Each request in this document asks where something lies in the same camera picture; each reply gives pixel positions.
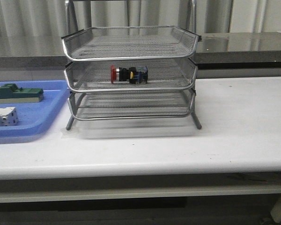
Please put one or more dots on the white circuit breaker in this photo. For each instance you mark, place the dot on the white circuit breaker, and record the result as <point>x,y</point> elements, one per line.
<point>8,116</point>

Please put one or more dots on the silver metal rack frame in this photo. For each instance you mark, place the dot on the silver metal rack frame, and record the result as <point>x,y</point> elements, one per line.
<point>191,17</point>

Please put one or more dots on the silver mesh tray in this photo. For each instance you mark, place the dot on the silver mesh tray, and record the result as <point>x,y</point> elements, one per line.
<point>125,43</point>
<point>131,105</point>
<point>163,74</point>

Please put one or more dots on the blue plastic tray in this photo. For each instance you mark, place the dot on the blue plastic tray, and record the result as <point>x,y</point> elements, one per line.
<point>36,118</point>

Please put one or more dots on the grey stone back counter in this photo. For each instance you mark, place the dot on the grey stone back counter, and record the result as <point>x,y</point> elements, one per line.
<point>214,51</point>

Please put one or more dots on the red emergency stop push button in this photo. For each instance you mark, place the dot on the red emergency stop push button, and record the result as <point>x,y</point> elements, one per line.
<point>134,75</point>

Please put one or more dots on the green and beige relay module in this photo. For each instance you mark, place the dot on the green and beige relay module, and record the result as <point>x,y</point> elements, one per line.
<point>11,93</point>

